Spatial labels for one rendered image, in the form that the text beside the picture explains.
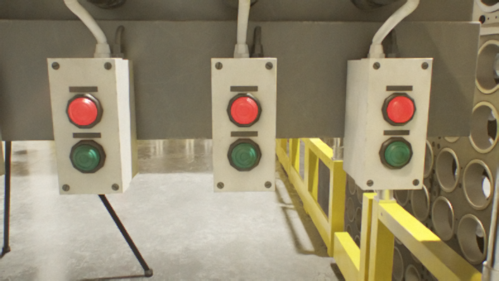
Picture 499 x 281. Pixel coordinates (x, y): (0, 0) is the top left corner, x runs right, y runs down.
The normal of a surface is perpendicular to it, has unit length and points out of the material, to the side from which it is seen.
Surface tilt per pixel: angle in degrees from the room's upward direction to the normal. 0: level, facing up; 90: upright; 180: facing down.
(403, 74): 90
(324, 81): 90
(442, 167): 82
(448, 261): 0
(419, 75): 90
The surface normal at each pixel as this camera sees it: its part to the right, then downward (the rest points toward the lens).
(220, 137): 0.05, 0.18
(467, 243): 0.04, -0.45
